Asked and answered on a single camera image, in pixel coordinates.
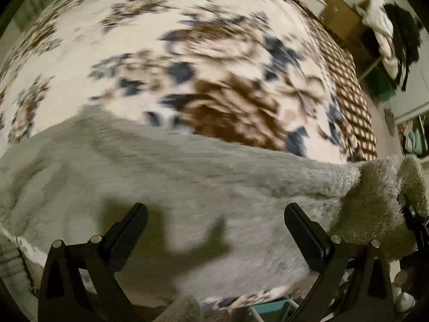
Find brown checkered sheet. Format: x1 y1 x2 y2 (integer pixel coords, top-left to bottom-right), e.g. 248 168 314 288
289 0 377 162

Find white wardrobe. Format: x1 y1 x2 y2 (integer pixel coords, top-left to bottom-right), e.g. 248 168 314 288
388 23 429 162

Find chair with clothes pile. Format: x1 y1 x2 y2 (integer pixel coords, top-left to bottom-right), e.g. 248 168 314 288
357 0 422 92

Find floral bed blanket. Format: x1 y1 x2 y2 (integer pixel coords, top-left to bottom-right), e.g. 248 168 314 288
1 0 346 164

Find teal white rack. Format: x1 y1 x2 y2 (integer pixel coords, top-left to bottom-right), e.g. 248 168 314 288
245 297 299 322

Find grey fleece pants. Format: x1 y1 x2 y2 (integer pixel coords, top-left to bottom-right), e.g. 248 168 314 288
0 103 429 322

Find brown cardboard box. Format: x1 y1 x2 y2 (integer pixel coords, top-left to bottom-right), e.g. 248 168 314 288
320 0 367 44

